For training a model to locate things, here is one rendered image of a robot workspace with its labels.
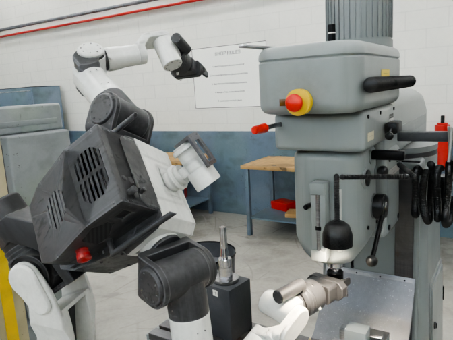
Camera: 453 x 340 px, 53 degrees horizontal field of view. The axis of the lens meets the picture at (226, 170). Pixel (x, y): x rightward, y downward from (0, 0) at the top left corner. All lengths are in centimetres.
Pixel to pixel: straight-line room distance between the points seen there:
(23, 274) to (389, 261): 118
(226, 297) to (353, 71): 86
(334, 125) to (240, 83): 513
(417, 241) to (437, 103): 386
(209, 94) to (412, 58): 271
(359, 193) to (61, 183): 72
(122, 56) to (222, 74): 497
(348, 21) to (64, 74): 749
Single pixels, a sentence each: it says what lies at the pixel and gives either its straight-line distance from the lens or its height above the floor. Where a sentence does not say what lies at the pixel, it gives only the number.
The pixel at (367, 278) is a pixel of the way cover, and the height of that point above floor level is 109.
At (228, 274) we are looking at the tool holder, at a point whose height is 118.
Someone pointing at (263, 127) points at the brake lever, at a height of 170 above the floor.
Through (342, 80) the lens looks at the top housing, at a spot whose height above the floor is 180.
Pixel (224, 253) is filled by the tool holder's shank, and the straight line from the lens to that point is 155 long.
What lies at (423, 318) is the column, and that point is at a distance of 181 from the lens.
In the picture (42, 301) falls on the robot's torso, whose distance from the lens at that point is 124.
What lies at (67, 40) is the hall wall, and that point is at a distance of 852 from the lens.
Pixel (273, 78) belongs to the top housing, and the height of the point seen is 182.
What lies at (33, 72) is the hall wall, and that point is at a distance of 931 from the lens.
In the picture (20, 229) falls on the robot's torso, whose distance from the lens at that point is 123.
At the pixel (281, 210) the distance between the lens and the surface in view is 576.
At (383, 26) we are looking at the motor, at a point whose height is 195.
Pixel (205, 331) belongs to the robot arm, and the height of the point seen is 129.
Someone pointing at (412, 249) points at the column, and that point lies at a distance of 168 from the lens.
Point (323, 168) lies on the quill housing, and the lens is 120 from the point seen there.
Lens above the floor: 180
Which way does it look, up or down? 10 degrees down
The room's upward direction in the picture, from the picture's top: 3 degrees counter-clockwise
